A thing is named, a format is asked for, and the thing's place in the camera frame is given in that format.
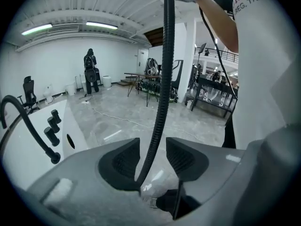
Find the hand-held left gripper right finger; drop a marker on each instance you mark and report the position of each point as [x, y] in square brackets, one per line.
[195, 166]

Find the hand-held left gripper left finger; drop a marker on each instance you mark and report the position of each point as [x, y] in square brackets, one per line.
[110, 168]

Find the person's right forearm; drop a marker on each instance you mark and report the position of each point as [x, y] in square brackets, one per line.
[221, 25]

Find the white bathtub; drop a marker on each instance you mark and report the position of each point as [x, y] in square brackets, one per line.
[21, 145]

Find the grey shoe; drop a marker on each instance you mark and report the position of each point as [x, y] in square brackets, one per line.
[150, 202]

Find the brown stair underside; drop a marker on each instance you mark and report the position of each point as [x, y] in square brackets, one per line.
[155, 36]

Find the black light stand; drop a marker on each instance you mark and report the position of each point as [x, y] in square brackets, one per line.
[202, 48]

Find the black metal table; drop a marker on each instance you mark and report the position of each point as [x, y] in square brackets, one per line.
[211, 98]

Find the white power strip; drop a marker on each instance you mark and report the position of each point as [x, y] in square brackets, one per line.
[85, 102]

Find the black railing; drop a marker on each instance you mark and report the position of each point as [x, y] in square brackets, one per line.
[228, 55]

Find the black white backpack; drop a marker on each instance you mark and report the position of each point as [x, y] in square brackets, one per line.
[151, 66]

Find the white waste bin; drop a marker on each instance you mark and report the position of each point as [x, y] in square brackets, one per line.
[70, 90]
[107, 81]
[83, 86]

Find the wooden steps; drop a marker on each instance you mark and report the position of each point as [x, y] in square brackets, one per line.
[123, 82]

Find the white door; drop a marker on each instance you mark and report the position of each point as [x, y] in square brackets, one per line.
[142, 63]

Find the row of black green bags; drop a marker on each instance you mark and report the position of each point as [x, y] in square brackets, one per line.
[148, 87]

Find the black gooseneck faucet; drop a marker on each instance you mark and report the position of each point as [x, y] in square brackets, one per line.
[30, 123]

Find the black folding chair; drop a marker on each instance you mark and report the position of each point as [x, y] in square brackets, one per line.
[98, 76]

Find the ceiling tube light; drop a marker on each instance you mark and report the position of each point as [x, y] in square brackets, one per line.
[36, 29]
[101, 25]

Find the white toilet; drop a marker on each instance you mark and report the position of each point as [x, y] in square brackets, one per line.
[48, 94]

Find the wooden table hairpin legs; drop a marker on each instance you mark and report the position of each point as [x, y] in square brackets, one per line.
[136, 74]

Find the white printed t-shirt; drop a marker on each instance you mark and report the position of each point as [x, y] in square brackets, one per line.
[256, 67]

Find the black office chair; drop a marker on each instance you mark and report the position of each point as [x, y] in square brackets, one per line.
[29, 93]

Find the white ceiling air vent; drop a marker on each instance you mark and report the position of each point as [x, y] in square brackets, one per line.
[63, 29]

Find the black curved frame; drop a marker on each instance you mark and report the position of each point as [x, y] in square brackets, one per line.
[179, 72]

